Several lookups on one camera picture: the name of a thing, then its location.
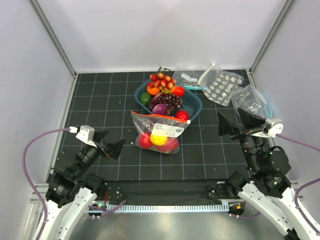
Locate yellow pear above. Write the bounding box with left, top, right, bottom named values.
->
left=150, top=134, right=168, bottom=146

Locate teal plastic basket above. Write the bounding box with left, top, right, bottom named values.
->
left=134, top=79, right=203, bottom=122

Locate polka dot zip bag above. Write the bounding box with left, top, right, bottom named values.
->
left=197, top=63, right=244, bottom=107

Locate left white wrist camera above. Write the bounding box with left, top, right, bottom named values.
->
left=69, top=125, right=98, bottom=148

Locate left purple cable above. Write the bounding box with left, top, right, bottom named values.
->
left=22, top=127, right=72, bottom=240

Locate red cherry bunch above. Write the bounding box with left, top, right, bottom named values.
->
left=146, top=66, right=177, bottom=93

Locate black grid mat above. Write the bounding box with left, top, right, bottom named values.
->
left=66, top=71, right=252, bottom=181

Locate purple onion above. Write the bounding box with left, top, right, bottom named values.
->
left=152, top=103, right=167, bottom=115

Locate pink dragon fruit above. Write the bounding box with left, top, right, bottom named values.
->
left=155, top=138, right=180, bottom=154

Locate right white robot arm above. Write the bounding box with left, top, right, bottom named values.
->
left=217, top=108, right=320, bottom=240

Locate blue zipper clear bag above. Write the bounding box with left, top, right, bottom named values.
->
left=231, top=84, right=273, bottom=125

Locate teal zipper flat bag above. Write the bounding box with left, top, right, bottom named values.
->
left=172, top=66, right=206, bottom=90

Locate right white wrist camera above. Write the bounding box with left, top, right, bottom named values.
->
left=251, top=117, right=284, bottom=138

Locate orange zipper clear bag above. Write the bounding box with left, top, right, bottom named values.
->
left=131, top=111, right=191, bottom=154

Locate orange tangerine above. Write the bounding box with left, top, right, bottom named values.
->
left=146, top=86, right=161, bottom=96

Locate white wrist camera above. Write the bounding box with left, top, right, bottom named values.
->
left=251, top=117, right=284, bottom=138
left=69, top=125, right=98, bottom=148

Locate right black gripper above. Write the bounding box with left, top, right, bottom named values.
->
left=216, top=106, right=266, bottom=170

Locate red apple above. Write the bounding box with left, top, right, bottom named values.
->
left=137, top=132, right=153, bottom=149

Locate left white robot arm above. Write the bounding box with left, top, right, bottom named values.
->
left=32, top=125, right=126, bottom=240

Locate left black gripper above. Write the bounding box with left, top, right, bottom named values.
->
left=74, top=129, right=126, bottom=178

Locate purple grape bunch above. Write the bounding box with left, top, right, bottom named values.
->
left=156, top=92, right=183, bottom=116

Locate green lime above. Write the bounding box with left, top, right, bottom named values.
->
left=139, top=92, right=152, bottom=106

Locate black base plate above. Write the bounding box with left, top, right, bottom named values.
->
left=97, top=179, right=240, bottom=206

